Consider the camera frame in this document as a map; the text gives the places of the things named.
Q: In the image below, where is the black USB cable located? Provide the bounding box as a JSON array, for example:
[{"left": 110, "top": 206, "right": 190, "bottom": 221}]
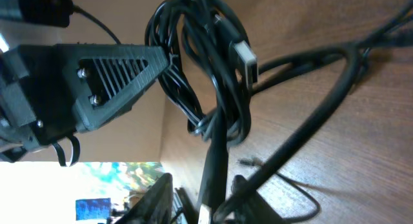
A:
[{"left": 144, "top": 0, "right": 259, "bottom": 144}]

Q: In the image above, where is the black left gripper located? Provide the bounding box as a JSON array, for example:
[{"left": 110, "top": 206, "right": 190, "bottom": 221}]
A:
[{"left": 1, "top": 45, "right": 81, "bottom": 163}]

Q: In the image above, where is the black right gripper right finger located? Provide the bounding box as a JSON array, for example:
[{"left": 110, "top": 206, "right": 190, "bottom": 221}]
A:
[{"left": 228, "top": 190, "right": 284, "bottom": 224}]

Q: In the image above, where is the black cable with USB-A plug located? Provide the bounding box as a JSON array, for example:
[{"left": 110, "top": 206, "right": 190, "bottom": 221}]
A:
[{"left": 196, "top": 107, "right": 230, "bottom": 224}]

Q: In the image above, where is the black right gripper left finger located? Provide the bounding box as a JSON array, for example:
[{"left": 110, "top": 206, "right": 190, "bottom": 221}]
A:
[{"left": 115, "top": 173, "right": 173, "bottom": 224}]

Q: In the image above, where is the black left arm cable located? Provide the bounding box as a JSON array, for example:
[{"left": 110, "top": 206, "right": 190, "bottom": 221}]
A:
[{"left": 71, "top": 4, "right": 122, "bottom": 45}]

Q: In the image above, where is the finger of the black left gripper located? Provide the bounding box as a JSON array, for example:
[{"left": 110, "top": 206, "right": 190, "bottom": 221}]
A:
[{"left": 57, "top": 44, "right": 170, "bottom": 132}]

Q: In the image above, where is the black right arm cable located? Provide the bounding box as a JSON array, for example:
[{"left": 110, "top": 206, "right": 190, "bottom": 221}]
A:
[{"left": 212, "top": 0, "right": 413, "bottom": 223}]

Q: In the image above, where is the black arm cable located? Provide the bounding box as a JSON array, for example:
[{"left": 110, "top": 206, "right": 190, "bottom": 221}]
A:
[
  {"left": 212, "top": 0, "right": 413, "bottom": 223},
  {"left": 71, "top": 4, "right": 122, "bottom": 45}
]

